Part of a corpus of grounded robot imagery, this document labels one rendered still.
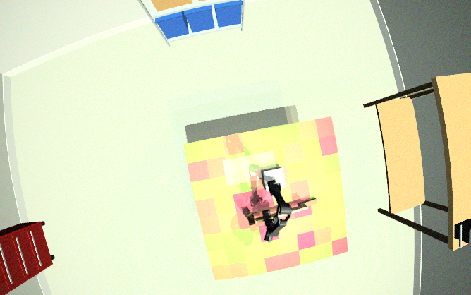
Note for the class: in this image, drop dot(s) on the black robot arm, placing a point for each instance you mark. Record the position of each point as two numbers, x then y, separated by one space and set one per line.
283 208

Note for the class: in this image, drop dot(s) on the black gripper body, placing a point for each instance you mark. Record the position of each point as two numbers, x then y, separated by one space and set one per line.
266 215

